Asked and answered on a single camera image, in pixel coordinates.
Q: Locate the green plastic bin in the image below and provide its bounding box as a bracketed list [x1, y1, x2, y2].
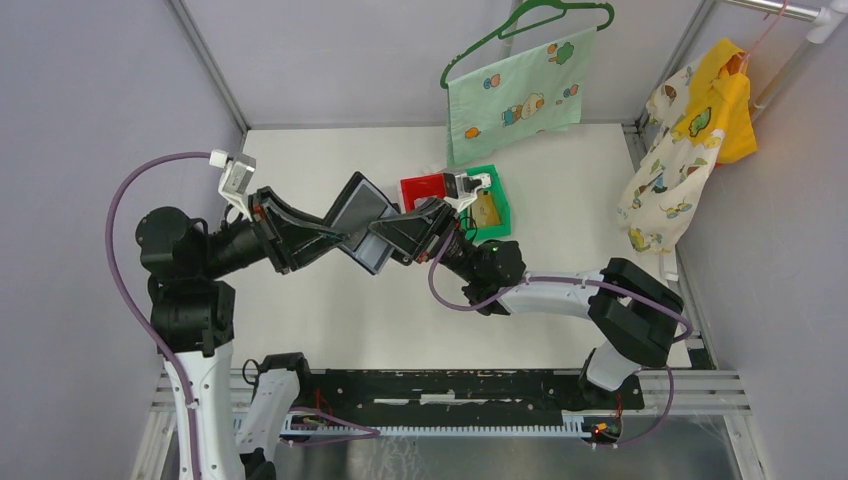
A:
[462, 165, 512, 242]

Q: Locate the metal hanging rail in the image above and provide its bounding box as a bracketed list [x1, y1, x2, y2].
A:
[730, 1, 847, 120]

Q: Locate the yellow garment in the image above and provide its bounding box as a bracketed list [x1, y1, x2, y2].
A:
[674, 38, 758, 165]

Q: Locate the red plastic bin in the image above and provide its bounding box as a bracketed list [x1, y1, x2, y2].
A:
[398, 173, 446, 213]

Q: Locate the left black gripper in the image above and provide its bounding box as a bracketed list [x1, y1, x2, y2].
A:
[199, 182, 349, 275]

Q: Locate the green clothes hanger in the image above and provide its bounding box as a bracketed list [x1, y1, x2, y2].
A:
[439, 0, 616, 90]

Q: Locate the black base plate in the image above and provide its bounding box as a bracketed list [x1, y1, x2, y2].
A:
[295, 369, 645, 427]

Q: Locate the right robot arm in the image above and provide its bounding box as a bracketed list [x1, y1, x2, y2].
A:
[368, 199, 693, 408]

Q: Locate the white slotted cable duct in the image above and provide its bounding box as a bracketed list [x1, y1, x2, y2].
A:
[280, 412, 621, 441]

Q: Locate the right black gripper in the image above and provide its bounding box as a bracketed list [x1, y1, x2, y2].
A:
[367, 197, 480, 284]

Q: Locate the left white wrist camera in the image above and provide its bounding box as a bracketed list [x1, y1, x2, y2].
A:
[209, 149, 256, 216]

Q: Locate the light green printed cloth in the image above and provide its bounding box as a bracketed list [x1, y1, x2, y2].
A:
[447, 28, 596, 167]

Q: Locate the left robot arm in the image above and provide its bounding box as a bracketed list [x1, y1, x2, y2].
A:
[135, 187, 349, 479]

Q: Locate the gold card stack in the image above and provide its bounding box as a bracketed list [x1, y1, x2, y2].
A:
[469, 191, 502, 229]

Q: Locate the white printed garment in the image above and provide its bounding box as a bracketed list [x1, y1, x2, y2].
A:
[616, 58, 717, 254]

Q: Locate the black leather card holder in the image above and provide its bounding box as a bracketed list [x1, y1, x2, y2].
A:
[324, 171, 401, 275]

